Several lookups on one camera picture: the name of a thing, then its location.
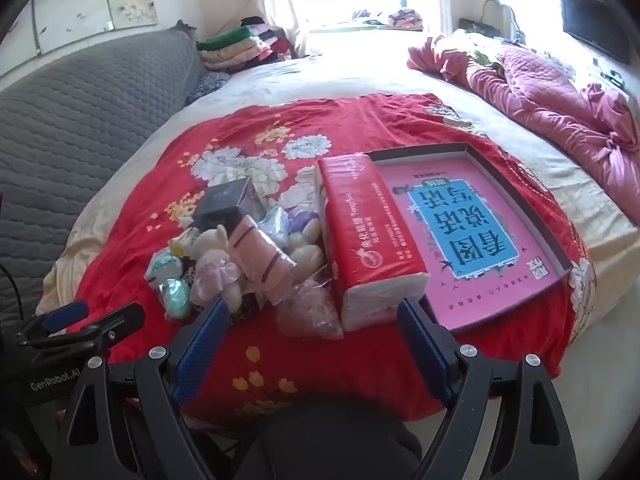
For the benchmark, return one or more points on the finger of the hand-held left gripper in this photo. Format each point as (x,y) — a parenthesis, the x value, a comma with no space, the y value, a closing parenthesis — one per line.
(110,327)
(65,316)

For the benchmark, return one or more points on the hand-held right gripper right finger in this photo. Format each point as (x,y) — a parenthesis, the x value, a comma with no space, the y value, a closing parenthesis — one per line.
(425,350)

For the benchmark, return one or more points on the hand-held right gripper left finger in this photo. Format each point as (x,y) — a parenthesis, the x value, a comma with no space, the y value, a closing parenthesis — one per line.
(200,350)

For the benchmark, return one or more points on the shallow pink box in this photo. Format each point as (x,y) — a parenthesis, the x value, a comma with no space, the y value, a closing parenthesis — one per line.
(450,305)

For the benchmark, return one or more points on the mint green sponge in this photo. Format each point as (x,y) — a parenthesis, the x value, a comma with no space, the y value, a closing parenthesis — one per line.
(176,300)

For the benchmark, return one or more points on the leopard print scrunchie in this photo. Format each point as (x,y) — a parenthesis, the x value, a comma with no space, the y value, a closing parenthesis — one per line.
(190,275)

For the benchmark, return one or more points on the white plush with lilac bow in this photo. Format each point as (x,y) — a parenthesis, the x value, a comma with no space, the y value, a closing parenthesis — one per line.
(210,245)

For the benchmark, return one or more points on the clear bag of pink bits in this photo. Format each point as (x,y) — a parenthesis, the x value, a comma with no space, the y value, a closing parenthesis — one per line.
(310,310)

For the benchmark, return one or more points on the purple soft toy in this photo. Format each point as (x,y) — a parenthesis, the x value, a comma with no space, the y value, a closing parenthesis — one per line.
(304,220)

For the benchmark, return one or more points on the red tissue pack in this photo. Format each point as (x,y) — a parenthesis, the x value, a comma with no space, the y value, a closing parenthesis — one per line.
(365,230)

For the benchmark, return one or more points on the small black box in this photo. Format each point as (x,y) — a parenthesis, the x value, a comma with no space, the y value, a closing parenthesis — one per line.
(225,205)

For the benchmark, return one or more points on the grey quilted headboard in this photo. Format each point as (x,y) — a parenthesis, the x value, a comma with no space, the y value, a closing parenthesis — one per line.
(75,125)

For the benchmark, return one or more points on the red floral blanket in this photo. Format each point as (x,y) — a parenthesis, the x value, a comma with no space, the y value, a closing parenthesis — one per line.
(400,120)

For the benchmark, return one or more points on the dark patterned pillow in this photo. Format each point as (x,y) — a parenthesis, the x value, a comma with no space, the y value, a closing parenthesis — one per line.
(207,87)

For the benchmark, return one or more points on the pink quilt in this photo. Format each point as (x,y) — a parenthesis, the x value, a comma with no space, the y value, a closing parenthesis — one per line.
(540,100)

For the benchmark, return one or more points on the bed with cream sheet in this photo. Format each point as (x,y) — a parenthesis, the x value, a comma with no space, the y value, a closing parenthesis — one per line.
(350,65)

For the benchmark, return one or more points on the green floral cloth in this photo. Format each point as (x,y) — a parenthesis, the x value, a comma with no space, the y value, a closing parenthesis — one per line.
(485,57)

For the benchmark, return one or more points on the stack of folded clothes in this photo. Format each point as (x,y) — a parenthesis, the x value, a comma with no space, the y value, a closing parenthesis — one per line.
(235,45)

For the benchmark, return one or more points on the black bag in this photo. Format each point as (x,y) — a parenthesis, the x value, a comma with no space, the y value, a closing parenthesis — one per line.
(477,26)

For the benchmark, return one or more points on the clothes on windowsill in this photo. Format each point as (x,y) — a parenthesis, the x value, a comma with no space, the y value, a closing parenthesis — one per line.
(395,17)

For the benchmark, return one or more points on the floral wall poster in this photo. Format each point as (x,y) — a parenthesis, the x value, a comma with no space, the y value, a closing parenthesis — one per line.
(75,10)

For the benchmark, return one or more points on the white curved frame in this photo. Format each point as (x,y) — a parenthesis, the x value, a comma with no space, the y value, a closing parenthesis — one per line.
(507,10)

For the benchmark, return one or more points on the black wall television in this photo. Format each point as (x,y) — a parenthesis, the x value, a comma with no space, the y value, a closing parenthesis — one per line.
(595,25)

